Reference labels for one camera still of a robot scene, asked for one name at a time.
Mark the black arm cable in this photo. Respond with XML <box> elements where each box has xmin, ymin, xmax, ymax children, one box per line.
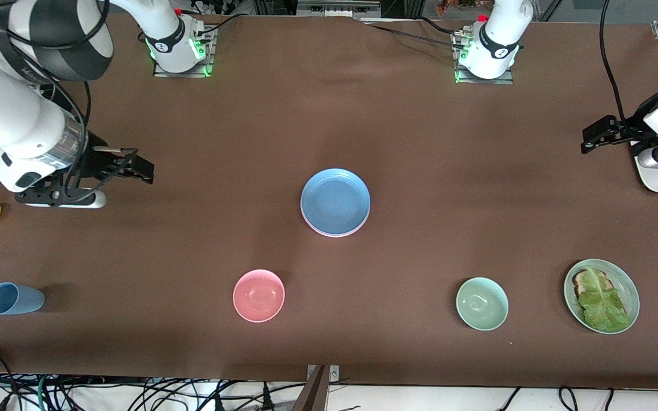
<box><xmin>599</xmin><ymin>0</ymin><xmax>628</xmax><ymax>123</ymax></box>
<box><xmin>0</xmin><ymin>0</ymin><xmax>139</xmax><ymax>202</ymax></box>

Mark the brown table cloth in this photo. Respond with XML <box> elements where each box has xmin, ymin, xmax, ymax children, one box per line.
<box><xmin>0</xmin><ymin>10</ymin><xmax>658</xmax><ymax>390</ymax></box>

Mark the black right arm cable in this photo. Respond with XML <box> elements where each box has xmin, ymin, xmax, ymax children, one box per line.
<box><xmin>0</xmin><ymin>0</ymin><xmax>139</xmax><ymax>202</ymax></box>

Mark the blue plate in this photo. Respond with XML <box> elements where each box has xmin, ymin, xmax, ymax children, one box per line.
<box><xmin>300</xmin><ymin>168</ymin><xmax>371</xmax><ymax>235</ymax></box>

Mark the green plate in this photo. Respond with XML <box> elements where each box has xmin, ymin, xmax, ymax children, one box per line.
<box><xmin>563</xmin><ymin>259</ymin><xmax>640</xmax><ymax>335</ymax></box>

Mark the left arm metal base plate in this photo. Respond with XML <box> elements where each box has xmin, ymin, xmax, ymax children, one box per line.
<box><xmin>453</xmin><ymin>29</ymin><xmax>516</xmax><ymax>86</ymax></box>

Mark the green bowl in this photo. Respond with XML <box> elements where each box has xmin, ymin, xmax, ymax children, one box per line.
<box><xmin>456</xmin><ymin>277</ymin><xmax>509</xmax><ymax>332</ymax></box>

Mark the black base cable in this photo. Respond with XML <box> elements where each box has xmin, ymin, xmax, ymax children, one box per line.
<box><xmin>362</xmin><ymin>16</ymin><xmax>467</xmax><ymax>51</ymax></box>
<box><xmin>194</xmin><ymin>10</ymin><xmax>262</xmax><ymax>38</ymax></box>

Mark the blue cup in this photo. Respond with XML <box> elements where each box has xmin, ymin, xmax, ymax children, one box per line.
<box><xmin>0</xmin><ymin>282</ymin><xmax>46</xmax><ymax>316</ymax></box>

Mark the pink plate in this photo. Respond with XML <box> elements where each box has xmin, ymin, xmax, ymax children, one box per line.
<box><xmin>302</xmin><ymin>217</ymin><xmax>370</xmax><ymax>239</ymax></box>

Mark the orange brown object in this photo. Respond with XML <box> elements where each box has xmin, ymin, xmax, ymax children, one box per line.
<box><xmin>434</xmin><ymin>0</ymin><xmax>482</xmax><ymax>17</ymax></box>

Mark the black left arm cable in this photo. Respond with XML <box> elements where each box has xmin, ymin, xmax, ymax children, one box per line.
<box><xmin>599</xmin><ymin>0</ymin><xmax>628</xmax><ymax>123</ymax></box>

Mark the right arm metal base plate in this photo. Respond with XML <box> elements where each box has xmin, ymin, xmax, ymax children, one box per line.
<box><xmin>153</xmin><ymin>23</ymin><xmax>216</xmax><ymax>78</ymax></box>

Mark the dark camera pole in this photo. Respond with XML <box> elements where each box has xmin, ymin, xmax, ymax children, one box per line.
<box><xmin>291</xmin><ymin>365</ymin><xmax>330</xmax><ymax>411</ymax></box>

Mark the black left base cable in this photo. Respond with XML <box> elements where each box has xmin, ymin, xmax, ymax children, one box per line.
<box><xmin>362</xmin><ymin>16</ymin><xmax>467</xmax><ymax>51</ymax></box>

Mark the brown toast slice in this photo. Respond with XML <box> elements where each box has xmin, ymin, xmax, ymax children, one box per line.
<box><xmin>572</xmin><ymin>269</ymin><xmax>614</xmax><ymax>299</ymax></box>

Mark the pink bowl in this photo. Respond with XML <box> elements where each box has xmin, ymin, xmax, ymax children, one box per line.
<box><xmin>232</xmin><ymin>269</ymin><xmax>286</xmax><ymax>323</ymax></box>

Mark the black right base cable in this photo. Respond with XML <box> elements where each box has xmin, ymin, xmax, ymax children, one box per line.
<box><xmin>194</xmin><ymin>10</ymin><xmax>262</xmax><ymax>38</ymax></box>

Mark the grey metal frame rail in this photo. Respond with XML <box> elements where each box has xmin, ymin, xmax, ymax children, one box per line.
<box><xmin>296</xmin><ymin>0</ymin><xmax>382</xmax><ymax>21</ymax></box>

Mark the green lettuce leaf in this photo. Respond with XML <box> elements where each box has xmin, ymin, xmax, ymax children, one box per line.
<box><xmin>578</xmin><ymin>268</ymin><xmax>630</xmax><ymax>333</ymax></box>

